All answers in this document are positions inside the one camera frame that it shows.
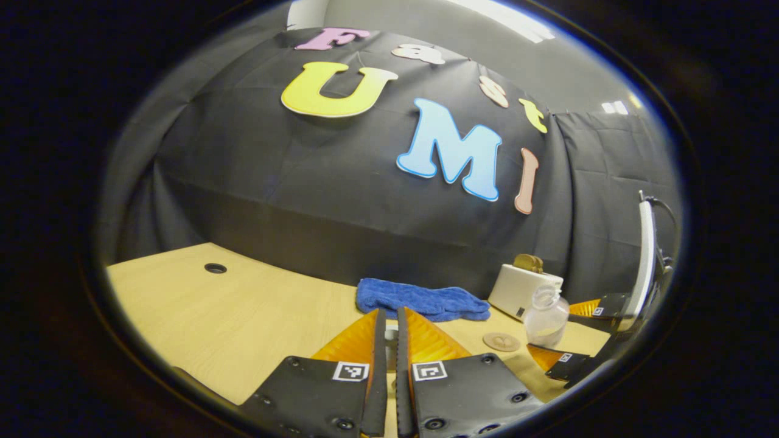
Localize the clear plastic water bottle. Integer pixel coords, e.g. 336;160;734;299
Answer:
524;283;570;349

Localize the blue towel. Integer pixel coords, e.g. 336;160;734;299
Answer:
355;278;491;322

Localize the white toaster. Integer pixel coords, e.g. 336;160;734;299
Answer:
487;263;564;321

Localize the long ceiling light panel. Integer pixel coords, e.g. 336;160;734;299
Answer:
450;0;556;43

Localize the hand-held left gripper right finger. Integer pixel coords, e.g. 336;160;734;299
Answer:
396;306;544;438

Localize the black backdrop cloth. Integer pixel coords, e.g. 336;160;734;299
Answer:
100;27;682;308

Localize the round wooden coaster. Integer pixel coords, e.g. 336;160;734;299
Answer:
483;332;522;352

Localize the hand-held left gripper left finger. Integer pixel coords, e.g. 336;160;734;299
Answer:
240;308;388;438

